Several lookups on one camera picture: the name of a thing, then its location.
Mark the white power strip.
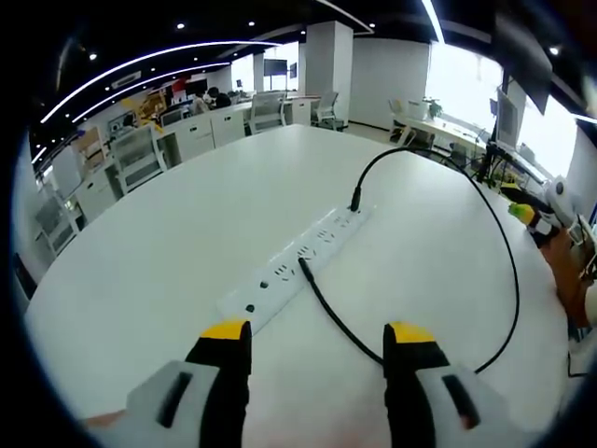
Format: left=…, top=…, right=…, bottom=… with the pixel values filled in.
left=215, top=206, right=373, bottom=333

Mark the black data cable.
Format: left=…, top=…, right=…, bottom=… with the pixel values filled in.
left=297, top=147, right=521, bottom=375

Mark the green potted plant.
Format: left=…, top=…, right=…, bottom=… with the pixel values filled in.
left=421, top=95, right=445, bottom=119

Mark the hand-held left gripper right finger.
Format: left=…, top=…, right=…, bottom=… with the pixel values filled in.
left=382, top=320, right=520, bottom=448

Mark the white table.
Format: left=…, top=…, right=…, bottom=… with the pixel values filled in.
left=22, top=123, right=584, bottom=448

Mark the large monitor on tripod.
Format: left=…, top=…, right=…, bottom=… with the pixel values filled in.
left=494, top=88, right=520, bottom=151

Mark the white pillar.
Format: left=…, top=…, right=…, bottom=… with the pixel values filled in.
left=304, top=20, right=354, bottom=128

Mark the row of white cabinets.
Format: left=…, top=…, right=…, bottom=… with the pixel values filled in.
left=157, top=108, right=247, bottom=165

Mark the curved ceiling light strip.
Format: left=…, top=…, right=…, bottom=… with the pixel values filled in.
left=38, top=40, right=282, bottom=125

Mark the thin black cable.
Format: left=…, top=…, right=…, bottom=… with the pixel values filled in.
left=565, top=320, right=597, bottom=380

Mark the black tripod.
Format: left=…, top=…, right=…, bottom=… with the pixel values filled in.
left=469, top=138, right=506, bottom=187

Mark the white window desk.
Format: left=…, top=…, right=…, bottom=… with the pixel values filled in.
left=395, top=113, right=496, bottom=151

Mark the person's left hand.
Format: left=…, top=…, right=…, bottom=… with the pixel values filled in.
left=77, top=409, right=131, bottom=429

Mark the black monitor on stand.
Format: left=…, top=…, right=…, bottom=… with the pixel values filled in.
left=262, top=58, right=288, bottom=92

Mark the person's white sleeve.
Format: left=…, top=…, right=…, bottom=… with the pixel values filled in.
left=579, top=283, right=597, bottom=326

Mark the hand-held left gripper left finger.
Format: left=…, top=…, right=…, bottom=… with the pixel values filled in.
left=126, top=316, right=254, bottom=448

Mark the white mesh office chair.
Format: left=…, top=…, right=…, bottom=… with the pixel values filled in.
left=248, top=90, right=289, bottom=137
left=310, top=90, right=347, bottom=133
left=108, top=124, right=168, bottom=196
left=388, top=98, right=417, bottom=144

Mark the ceiling air vent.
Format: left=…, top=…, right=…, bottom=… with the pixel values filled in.
left=110, top=70, right=143, bottom=91

